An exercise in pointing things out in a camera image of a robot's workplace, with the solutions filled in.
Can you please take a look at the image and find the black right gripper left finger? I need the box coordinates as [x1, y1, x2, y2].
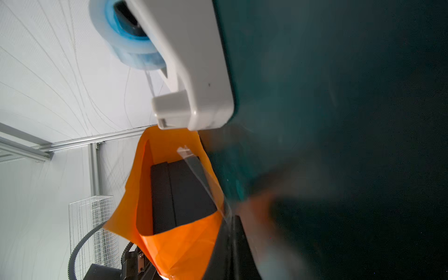
[203, 218, 233, 280]

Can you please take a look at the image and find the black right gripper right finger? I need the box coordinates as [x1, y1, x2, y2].
[231, 215, 261, 280]

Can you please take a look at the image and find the orange wrapping paper sheet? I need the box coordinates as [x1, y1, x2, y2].
[104, 126, 224, 280]

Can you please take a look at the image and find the clear tape piece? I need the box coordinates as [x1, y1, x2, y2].
[177, 146, 232, 224]

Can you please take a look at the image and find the dark blue gift box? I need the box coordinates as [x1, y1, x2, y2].
[150, 160, 217, 234]

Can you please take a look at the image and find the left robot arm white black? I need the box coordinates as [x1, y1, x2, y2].
[68, 223, 162, 280]

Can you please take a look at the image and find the green table mat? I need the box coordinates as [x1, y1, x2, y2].
[200, 1, 448, 280]

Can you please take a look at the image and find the clear tape roll blue core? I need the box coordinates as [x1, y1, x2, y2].
[89, 0, 166, 71]

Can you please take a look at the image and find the white wire basket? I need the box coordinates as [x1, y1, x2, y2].
[68, 196, 121, 280]

